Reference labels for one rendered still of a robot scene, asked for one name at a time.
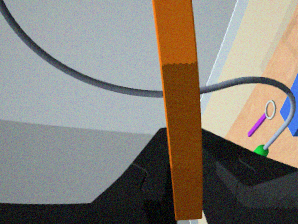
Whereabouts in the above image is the blue rectangular block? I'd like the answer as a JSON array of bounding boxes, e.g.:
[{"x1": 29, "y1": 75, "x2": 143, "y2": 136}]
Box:
[{"x1": 279, "y1": 75, "x2": 298, "y2": 137}]

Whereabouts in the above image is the orange bar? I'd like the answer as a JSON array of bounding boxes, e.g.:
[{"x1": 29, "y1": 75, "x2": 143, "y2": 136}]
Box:
[{"x1": 153, "y1": 0, "x2": 204, "y2": 221}]

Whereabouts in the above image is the grey ring with purple handle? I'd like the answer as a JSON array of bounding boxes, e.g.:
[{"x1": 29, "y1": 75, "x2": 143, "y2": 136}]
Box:
[{"x1": 247, "y1": 100, "x2": 275, "y2": 137}]

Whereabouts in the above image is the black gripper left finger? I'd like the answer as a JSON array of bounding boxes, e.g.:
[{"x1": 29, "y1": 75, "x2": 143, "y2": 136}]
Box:
[{"x1": 0, "y1": 127, "x2": 177, "y2": 224}]

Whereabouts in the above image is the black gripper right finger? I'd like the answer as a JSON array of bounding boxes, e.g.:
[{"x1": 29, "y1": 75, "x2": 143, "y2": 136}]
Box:
[{"x1": 202, "y1": 129, "x2": 298, "y2": 224}]

